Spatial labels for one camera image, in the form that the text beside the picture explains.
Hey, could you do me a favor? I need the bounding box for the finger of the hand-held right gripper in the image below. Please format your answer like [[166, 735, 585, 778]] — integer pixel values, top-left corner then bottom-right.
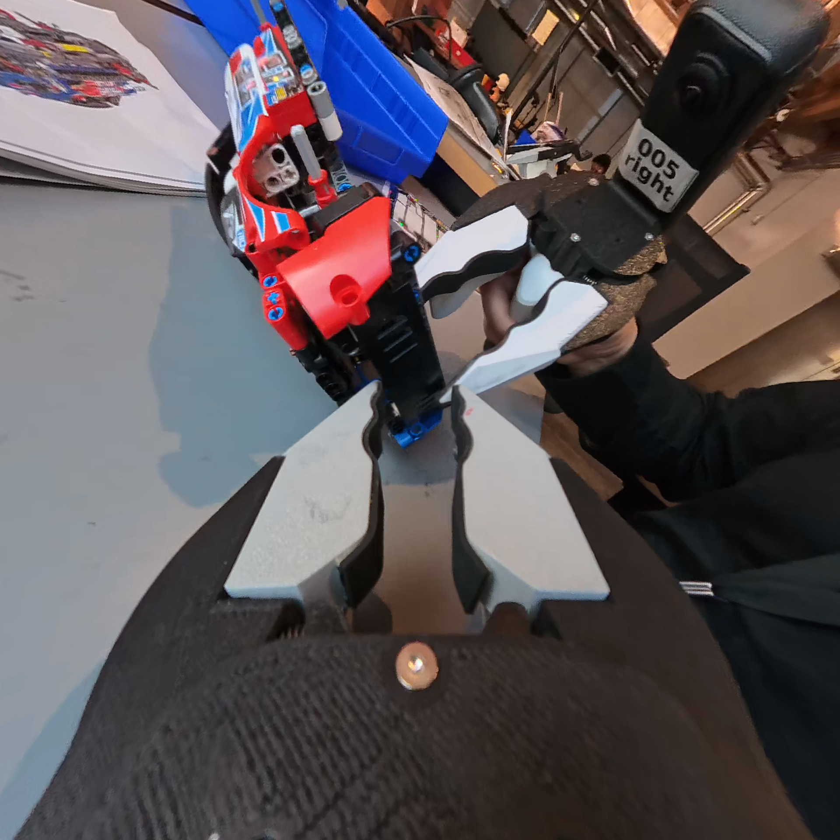
[[447, 252, 611, 401], [414, 204, 532, 320]]

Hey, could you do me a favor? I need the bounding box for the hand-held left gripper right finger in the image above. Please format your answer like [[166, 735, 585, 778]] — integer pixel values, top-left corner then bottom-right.
[[451, 388, 611, 620]]

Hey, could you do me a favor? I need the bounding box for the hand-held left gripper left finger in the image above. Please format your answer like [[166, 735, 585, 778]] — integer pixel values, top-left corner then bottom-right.
[[224, 384, 389, 607]]

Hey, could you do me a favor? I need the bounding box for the red black toy race car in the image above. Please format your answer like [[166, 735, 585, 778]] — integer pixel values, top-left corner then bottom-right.
[[204, 24, 460, 447]]

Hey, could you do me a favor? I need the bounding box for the grey desk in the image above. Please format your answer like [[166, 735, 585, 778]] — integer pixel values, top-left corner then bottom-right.
[[0, 0, 552, 802]]

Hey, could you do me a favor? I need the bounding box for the person's right hand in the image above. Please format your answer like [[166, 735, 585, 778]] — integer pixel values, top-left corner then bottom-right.
[[479, 273, 640, 382]]

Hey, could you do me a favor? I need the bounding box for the wooden workbench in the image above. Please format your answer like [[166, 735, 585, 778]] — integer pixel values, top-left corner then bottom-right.
[[394, 53, 578, 217]]

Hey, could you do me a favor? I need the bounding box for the blue storage bin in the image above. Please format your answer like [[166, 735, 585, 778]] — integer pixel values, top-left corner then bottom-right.
[[184, 0, 450, 185]]

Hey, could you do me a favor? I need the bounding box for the person's black clothing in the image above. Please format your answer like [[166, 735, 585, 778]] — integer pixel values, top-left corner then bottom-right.
[[611, 447, 840, 840]]

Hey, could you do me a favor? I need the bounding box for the open instruction booklet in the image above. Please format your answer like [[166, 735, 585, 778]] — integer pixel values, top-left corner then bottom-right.
[[0, 0, 224, 195]]

